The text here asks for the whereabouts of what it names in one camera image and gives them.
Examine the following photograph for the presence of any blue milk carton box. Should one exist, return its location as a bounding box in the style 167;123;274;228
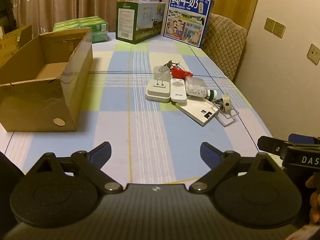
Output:
163;0;215;48

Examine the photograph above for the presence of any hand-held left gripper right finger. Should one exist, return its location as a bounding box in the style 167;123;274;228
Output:
189;142;290;194

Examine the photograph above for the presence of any printed brown cardboard box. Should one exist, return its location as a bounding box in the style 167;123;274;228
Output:
0;24;33;68

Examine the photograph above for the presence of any green milk carton box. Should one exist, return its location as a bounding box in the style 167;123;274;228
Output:
115;1;166;45

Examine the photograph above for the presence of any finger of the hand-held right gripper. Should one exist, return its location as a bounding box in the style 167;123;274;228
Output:
257;135;292;159
288;133;320;146

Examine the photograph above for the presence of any brown patterned curtain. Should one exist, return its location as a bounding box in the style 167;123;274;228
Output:
10;0;165;34

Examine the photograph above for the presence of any white remote control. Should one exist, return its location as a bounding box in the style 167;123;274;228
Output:
170;78;187;103

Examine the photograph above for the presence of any chair with quilted beige cover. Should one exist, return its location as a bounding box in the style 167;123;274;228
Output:
201;14;247;82

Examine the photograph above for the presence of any beige wall socket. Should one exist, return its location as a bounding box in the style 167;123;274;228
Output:
272;21;286;38
264;17;276;33
307;43;320;66

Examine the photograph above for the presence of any translucent white cup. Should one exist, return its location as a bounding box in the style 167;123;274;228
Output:
153;65;171;85

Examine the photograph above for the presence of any white plate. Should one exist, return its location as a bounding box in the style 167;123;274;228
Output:
174;98;220;127

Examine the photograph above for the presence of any stack of green tissue packs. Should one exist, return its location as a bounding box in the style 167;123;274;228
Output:
53;16;108;43

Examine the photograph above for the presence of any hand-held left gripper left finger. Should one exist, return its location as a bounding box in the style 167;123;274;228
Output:
25;141;124;194

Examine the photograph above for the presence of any clear bottle with green cap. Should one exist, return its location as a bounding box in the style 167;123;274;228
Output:
184;76;218;100

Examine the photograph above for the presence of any checked tablecloth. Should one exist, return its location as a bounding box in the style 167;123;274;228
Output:
0;31;275;185

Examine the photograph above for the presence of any person's right hand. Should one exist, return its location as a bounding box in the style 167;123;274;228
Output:
305;174;320;227

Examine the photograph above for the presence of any white square night light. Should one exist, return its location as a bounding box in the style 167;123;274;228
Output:
145;78;173;103

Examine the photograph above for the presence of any red blue cat toy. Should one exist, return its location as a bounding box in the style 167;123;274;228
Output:
171;64;194;80

